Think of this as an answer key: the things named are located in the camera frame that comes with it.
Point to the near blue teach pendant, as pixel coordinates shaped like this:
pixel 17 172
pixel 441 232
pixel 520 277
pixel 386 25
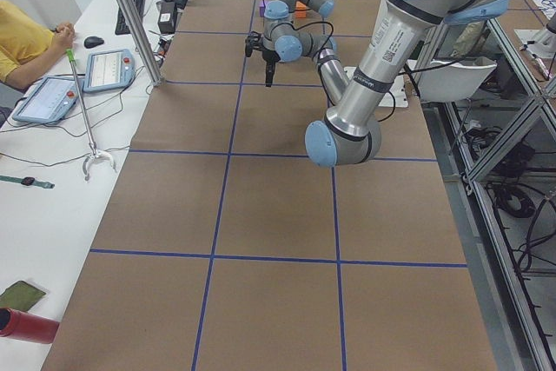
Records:
pixel 49 102

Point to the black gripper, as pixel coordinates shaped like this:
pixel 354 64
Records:
pixel 269 57

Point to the purple block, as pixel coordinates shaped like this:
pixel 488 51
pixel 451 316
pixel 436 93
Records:
pixel 262 8

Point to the aluminium frame post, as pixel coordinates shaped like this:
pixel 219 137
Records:
pixel 134 22

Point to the far blue teach pendant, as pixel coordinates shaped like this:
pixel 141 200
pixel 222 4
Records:
pixel 109 70

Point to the green strap smartwatch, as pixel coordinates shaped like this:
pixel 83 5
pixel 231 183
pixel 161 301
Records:
pixel 27 181

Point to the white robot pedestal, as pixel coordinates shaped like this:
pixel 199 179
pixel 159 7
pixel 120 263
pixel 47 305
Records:
pixel 395 97

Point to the person in yellow shirt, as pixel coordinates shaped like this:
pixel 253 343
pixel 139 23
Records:
pixel 27 49

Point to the blue teach pendant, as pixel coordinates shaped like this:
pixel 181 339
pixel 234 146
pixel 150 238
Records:
pixel 49 102
pixel 109 70

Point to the black computer mouse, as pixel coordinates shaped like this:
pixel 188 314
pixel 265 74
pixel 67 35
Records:
pixel 91 42

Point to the brown paper table cover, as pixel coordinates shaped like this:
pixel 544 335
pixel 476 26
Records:
pixel 224 248

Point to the red water bottle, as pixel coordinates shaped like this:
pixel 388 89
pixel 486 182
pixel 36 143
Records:
pixel 24 326

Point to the person's hand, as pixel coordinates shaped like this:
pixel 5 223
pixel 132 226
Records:
pixel 64 35

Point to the orange block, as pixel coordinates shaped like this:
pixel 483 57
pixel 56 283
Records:
pixel 301 11

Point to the white chair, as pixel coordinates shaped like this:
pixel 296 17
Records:
pixel 456 82

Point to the green handled reacher grabber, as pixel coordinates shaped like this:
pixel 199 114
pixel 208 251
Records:
pixel 95 154

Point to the black power adapter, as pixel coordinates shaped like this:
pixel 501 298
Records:
pixel 167 17

